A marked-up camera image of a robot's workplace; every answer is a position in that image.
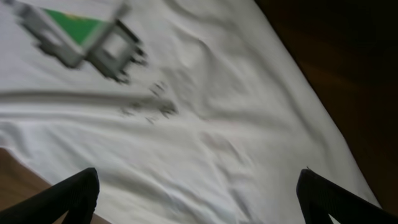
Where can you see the white printed t-shirt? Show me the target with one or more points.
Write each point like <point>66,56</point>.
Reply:
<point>215,128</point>

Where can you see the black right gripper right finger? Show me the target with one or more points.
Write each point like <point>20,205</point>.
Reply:
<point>321,200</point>

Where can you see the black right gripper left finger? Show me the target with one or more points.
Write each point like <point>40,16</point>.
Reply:
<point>76,197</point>

